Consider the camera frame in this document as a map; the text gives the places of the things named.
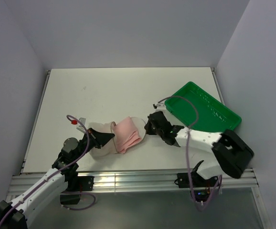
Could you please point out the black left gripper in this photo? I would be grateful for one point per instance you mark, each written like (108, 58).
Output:
(99, 139)

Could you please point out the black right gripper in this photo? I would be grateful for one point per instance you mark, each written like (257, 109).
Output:
(147, 127)

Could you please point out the pink bra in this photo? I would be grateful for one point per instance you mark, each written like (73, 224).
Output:
(126, 134)

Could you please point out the round mesh laundry bag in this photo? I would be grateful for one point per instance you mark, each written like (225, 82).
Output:
(110, 147)

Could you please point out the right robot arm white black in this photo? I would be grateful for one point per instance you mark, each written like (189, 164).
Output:
(232, 154)

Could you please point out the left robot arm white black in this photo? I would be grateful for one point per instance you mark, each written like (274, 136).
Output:
(20, 212)

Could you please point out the green plastic tray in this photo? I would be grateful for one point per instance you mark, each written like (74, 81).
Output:
(213, 115)

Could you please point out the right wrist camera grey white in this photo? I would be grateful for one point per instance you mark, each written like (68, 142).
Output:
(160, 106)

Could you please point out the aluminium mounting rail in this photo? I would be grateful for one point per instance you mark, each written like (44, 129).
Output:
(132, 181)

